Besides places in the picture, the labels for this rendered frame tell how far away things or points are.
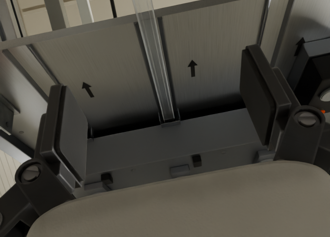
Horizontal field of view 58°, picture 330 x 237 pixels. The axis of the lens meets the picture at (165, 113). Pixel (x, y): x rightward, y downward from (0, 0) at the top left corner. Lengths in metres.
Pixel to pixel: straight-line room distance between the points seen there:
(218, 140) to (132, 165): 0.10
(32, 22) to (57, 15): 2.54
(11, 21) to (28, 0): 2.68
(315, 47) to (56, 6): 0.49
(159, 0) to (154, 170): 2.53
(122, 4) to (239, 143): 2.60
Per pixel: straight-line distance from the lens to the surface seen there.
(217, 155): 0.37
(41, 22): 3.15
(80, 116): 0.16
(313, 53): 0.33
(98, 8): 2.95
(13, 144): 0.40
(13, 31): 0.53
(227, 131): 0.36
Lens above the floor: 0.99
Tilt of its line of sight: 13 degrees up
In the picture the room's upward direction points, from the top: 168 degrees clockwise
